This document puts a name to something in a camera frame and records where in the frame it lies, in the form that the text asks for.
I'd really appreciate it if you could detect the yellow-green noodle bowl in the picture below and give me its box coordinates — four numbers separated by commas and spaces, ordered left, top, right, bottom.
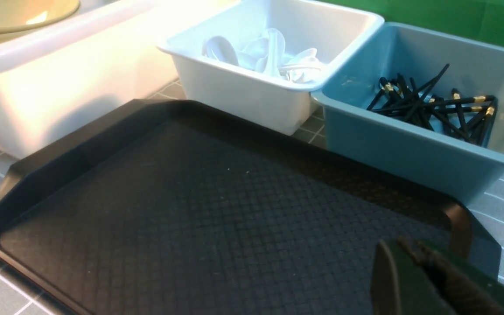
0, 0, 81, 34

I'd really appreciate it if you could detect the pile of white spoons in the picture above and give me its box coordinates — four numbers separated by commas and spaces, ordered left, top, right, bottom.
203, 28, 326, 84

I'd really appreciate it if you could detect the green cloth backdrop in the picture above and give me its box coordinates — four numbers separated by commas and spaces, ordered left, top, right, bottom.
330, 0, 504, 47

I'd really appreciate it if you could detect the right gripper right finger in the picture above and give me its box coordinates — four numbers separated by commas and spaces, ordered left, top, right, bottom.
399, 238, 504, 315

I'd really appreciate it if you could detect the blue plastic bin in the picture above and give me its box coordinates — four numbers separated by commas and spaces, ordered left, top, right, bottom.
311, 23, 504, 205

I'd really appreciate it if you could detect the black plastic serving tray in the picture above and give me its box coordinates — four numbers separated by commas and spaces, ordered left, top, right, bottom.
0, 100, 501, 315

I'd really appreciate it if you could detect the pile of black chopsticks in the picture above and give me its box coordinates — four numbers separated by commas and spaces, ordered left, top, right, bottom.
366, 64, 498, 147

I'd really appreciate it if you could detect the small white plastic bin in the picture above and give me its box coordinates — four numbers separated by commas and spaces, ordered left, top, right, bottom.
157, 0, 385, 135

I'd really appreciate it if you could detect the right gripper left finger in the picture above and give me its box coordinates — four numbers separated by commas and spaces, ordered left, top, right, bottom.
370, 240, 456, 315

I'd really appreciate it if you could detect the large white plastic tub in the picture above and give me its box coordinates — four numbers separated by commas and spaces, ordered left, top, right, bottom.
0, 0, 235, 160

